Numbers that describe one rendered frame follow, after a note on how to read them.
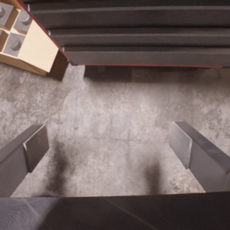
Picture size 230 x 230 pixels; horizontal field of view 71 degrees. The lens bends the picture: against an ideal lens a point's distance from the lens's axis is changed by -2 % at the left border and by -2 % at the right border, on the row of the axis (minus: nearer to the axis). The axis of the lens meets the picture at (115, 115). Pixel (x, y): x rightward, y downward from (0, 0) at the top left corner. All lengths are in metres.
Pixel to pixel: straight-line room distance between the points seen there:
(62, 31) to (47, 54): 0.37
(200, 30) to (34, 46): 0.71
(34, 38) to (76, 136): 0.54
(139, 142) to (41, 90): 0.65
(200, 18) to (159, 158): 0.66
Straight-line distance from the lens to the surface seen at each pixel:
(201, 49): 0.66
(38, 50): 0.93
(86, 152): 0.95
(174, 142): 0.16
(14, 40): 1.04
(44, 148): 0.17
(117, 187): 0.95
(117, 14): 0.49
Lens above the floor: 0.91
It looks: 81 degrees down
